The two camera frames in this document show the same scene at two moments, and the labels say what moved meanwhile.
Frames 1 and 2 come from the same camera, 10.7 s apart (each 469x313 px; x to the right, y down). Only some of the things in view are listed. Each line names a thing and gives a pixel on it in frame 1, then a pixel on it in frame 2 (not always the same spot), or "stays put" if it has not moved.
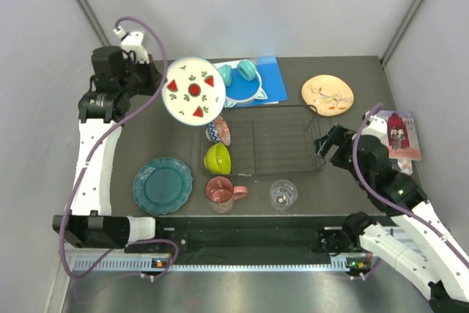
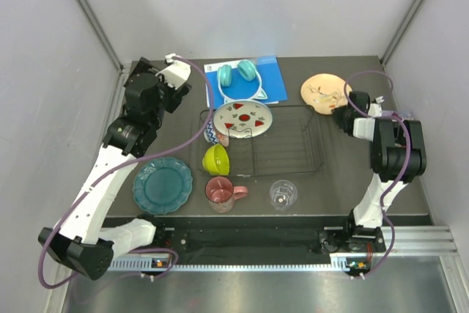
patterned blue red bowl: x=218 y=131 stays put
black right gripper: x=338 y=136 → x=338 y=113
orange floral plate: x=329 y=95 stays put
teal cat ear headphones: x=248 y=72 stays put
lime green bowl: x=218 y=159 stays put
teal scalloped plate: x=163 y=185 stays put
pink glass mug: x=220 y=193 stays put
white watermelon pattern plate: x=194 y=91 → x=242 y=119
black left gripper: x=154 y=75 → x=174 y=95
